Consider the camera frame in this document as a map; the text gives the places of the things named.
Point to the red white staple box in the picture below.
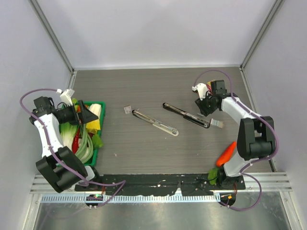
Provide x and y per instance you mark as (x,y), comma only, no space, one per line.
(127,109)

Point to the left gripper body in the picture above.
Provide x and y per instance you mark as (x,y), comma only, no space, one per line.
(69,115)

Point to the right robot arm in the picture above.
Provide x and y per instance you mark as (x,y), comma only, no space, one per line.
(256,139)

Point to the orange candy bag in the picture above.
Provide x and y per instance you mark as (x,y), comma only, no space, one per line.
(209,86)

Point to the green toy leaf sprig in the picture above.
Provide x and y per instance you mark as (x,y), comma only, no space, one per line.
(97,142)

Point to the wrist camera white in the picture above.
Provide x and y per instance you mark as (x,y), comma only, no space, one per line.
(66,95)
(201,90)

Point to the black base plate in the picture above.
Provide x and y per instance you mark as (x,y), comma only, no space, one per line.
(191,184)

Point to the green plastic tray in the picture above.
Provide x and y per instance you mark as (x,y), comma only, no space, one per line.
(86,153)

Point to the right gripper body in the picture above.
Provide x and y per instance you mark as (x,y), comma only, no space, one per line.
(206,105)

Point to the red toy chili pepper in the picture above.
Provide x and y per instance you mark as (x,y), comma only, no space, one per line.
(75,143)

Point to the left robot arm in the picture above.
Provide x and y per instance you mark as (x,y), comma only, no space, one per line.
(59,165)

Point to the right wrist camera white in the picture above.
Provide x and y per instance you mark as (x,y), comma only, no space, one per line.
(201,90)

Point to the yellow white toy cabbage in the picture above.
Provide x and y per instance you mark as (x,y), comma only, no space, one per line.
(94,126)

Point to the white slotted cable duct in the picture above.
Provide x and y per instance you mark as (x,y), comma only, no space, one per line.
(87,198)

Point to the orange toy carrot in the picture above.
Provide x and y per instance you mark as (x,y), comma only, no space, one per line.
(226,155)

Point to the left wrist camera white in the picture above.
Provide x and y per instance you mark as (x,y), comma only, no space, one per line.
(66,95)

